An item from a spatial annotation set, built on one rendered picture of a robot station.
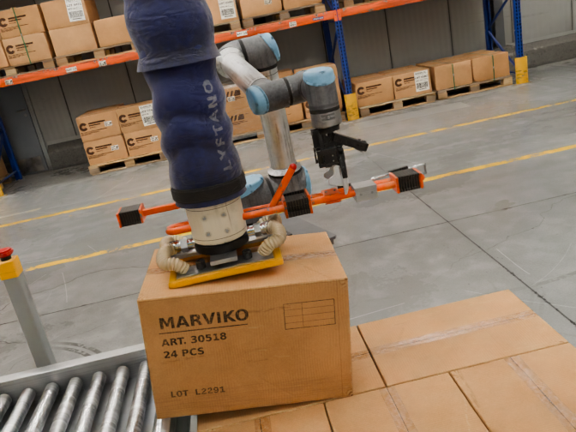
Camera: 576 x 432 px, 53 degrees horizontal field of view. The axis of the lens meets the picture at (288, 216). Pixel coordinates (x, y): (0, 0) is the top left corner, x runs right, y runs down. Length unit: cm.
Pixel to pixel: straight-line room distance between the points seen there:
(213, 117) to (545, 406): 121
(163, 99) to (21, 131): 902
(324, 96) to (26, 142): 915
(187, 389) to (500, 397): 91
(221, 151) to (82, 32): 736
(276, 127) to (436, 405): 125
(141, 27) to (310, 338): 98
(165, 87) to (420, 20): 921
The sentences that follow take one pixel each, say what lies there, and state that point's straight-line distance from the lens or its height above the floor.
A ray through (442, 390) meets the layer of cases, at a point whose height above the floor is 54.
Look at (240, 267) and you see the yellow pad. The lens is 170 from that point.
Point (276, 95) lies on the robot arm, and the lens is 179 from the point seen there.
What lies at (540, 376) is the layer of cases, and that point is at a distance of 192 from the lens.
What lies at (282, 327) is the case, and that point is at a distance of 172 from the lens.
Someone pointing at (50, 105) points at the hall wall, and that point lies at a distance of 1048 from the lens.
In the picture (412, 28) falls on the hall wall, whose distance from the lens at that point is 1062.
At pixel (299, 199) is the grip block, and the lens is 175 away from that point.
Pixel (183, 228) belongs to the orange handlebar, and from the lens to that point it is 178.
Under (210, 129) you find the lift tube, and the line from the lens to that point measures 164.
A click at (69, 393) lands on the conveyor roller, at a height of 55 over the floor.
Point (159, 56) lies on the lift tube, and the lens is 162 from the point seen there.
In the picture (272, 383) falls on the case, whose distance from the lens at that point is 182.
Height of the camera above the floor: 167
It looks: 19 degrees down
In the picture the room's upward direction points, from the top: 12 degrees counter-clockwise
